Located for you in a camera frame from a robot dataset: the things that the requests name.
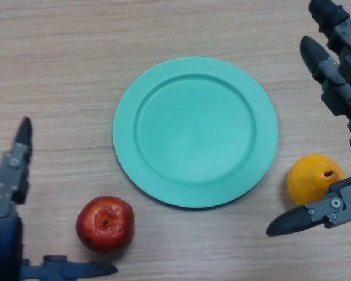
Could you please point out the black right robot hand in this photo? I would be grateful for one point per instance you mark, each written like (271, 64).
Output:
(339, 87)

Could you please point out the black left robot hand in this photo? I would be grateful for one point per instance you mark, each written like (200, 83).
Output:
(3, 240)

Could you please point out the red apple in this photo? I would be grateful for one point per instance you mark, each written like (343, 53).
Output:
(102, 234)

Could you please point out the green round plate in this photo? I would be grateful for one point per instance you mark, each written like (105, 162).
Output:
(196, 131)

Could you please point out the yellow orange pear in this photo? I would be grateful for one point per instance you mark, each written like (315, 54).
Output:
(305, 178)

